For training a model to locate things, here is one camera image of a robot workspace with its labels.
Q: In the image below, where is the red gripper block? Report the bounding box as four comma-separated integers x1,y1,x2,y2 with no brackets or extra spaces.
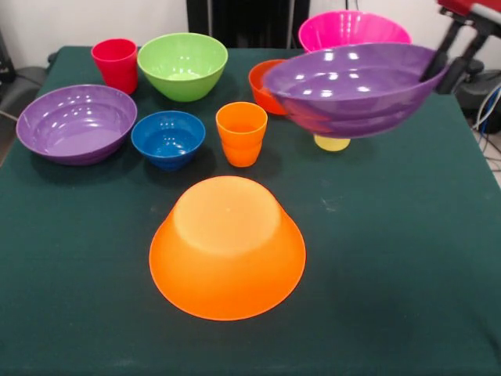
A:
419,0,501,95

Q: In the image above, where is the red-orange plastic bowl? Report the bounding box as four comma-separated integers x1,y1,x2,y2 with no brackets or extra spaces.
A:
247,59,291,117

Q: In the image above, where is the orange plastic cup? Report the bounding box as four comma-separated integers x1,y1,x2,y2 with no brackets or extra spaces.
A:
214,101,269,168

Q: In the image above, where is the black floor stand base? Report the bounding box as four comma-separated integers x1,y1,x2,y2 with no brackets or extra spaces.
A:
453,58,501,114
0,64,52,118

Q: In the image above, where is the floor cable bundle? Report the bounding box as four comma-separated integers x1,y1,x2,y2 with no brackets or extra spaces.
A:
471,84,501,157

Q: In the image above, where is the blue plastic bowl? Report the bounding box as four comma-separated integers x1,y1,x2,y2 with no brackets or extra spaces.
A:
130,110,207,172

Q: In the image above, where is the red plastic cup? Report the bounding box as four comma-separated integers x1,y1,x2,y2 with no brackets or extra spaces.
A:
91,38,139,96

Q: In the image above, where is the yellow plastic cup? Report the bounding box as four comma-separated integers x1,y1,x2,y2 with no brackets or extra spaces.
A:
312,133,351,152

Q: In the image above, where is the large pink plastic bowl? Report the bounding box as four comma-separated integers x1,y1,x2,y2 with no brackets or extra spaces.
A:
297,10,413,55

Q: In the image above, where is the dark green table cloth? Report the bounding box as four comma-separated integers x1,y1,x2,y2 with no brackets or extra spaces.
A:
0,45,501,376

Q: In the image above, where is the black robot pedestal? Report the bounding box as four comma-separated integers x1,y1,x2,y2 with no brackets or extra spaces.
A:
187,0,312,49

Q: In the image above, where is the green plastic bowl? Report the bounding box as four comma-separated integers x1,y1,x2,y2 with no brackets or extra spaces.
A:
136,32,229,103

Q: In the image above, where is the large yellow-orange plastic bowl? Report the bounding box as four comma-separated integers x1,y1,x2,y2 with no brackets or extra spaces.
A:
149,175,308,322

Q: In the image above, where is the purple plastic bowl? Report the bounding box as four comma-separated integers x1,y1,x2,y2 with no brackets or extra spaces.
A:
262,42,451,140
15,84,139,167

